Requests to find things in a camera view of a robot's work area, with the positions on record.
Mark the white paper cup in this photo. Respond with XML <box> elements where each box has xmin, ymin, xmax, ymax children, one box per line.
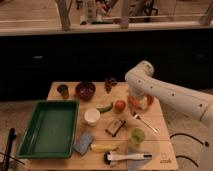
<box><xmin>84</xmin><ymin>108</ymin><xmax>100</xmax><ymax>126</ymax></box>

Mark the dark metal cup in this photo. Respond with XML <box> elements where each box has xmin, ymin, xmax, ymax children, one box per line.
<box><xmin>57</xmin><ymin>84</ymin><xmax>69</xmax><ymax>99</ymax></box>

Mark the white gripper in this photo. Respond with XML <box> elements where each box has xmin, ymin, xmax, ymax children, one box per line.
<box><xmin>127</xmin><ymin>87</ymin><xmax>149</xmax><ymax>112</ymax></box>

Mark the metal fork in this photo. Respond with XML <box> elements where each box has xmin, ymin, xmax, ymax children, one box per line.
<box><xmin>132</xmin><ymin>112</ymin><xmax>158</xmax><ymax>133</ymax></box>

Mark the blue sponge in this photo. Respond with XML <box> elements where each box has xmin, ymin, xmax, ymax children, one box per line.
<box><xmin>74</xmin><ymin>132</ymin><xmax>94</xmax><ymax>155</ymax></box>

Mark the orange plastic bowl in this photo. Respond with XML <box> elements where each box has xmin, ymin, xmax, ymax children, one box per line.
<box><xmin>128</xmin><ymin>95</ymin><xmax>154</xmax><ymax>110</ymax></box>

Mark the black white eraser block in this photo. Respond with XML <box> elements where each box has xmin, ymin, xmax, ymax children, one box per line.
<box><xmin>105</xmin><ymin>118</ymin><xmax>126</xmax><ymax>137</ymax></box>

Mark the red orange apple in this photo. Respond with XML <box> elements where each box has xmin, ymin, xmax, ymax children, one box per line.
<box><xmin>114</xmin><ymin>100</ymin><xmax>126</xmax><ymax>113</ymax></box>

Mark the grey cloth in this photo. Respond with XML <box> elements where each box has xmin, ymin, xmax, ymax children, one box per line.
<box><xmin>127</xmin><ymin>152</ymin><xmax>152</xmax><ymax>171</ymax></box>

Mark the yellow banana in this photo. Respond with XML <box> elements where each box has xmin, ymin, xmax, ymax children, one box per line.
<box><xmin>90</xmin><ymin>144</ymin><xmax>118</xmax><ymax>152</ymax></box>

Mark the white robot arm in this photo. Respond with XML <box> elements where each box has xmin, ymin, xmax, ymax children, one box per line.
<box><xmin>125</xmin><ymin>61</ymin><xmax>213</xmax><ymax>171</ymax></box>

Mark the dark brown bowl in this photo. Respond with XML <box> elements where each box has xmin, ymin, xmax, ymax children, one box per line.
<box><xmin>75</xmin><ymin>81</ymin><xmax>96</xmax><ymax>101</ymax></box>

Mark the white handled brush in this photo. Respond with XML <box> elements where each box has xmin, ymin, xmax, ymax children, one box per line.
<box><xmin>104</xmin><ymin>152</ymin><xmax>152</xmax><ymax>165</ymax></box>

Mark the black stand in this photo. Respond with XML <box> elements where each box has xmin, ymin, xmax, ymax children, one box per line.
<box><xmin>0</xmin><ymin>128</ymin><xmax>16</xmax><ymax>171</ymax></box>

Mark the green plastic tray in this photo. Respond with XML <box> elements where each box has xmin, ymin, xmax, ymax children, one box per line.
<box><xmin>16</xmin><ymin>100</ymin><xmax>79</xmax><ymax>159</ymax></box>

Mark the black cable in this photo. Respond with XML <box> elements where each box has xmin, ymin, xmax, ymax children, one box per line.
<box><xmin>169</xmin><ymin>132</ymin><xmax>205</xmax><ymax>171</ymax></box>

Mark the green plastic cup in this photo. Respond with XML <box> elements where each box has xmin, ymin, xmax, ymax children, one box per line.
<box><xmin>130</xmin><ymin>128</ymin><xmax>145</xmax><ymax>145</ymax></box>

